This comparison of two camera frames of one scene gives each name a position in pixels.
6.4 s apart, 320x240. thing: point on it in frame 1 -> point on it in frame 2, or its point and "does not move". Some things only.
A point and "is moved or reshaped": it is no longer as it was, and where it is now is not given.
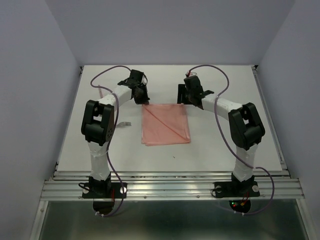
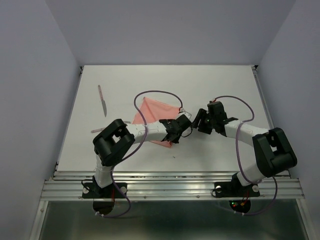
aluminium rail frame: [68, 184] does not move
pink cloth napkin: [164, 124] is moved or reshaped
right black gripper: [181, 98] -> [201, 127]
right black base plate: [236, 189] does not move
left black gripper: [144, 100] -> [175, 140]
